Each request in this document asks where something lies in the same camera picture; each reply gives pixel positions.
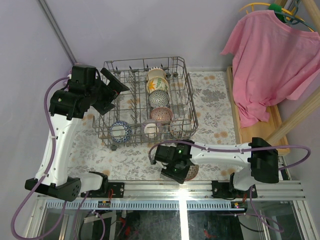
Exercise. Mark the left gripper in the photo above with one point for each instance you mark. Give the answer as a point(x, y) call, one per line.
point(105, 92)

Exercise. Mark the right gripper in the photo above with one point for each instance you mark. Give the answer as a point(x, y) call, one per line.
point(179, 178)

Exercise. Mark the brown floral grid bowl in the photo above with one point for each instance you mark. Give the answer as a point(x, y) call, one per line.
point(192, 172)

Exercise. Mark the orange diamond white bowl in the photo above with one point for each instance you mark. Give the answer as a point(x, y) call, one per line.
point(179, 127)

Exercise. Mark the orange leaf floral bowl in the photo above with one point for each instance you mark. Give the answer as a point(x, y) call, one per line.
point(157, 83)

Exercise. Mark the navy geometric pattern bowl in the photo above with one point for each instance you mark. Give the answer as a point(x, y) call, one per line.
point(158, 98)

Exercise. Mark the brown diamond dotted bowl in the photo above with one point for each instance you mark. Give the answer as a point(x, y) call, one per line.
point(161, 114)

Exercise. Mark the blue white porcelain bowl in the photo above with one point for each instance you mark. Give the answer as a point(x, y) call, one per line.
point(120, 132)

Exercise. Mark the grey wire dish rack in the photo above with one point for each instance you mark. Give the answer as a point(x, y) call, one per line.
point(132, 106)

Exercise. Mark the purple striped bowl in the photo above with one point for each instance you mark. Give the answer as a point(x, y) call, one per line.
point(150, 129)

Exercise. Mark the blue stroke white bowl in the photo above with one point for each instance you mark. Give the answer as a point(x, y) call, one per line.
point(155, 72)

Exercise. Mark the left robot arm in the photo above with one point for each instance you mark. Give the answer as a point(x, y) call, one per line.
point(52, 177)

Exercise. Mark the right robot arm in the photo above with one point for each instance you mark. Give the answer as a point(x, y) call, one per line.
point(257, 159)

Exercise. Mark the pink t-shirt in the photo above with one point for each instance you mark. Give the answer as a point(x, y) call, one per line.
point(271, 62)

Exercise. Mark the yellow hanger hoop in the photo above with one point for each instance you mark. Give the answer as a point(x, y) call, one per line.
point(292, 12)

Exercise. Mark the green hanger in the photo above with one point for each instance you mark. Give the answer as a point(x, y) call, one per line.
point(279, 13)

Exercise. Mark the aluminium rail frame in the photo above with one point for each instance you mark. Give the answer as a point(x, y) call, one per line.
point(169, 195)

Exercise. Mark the wooden tray frame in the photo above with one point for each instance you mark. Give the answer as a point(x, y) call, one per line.
point(259, 129)

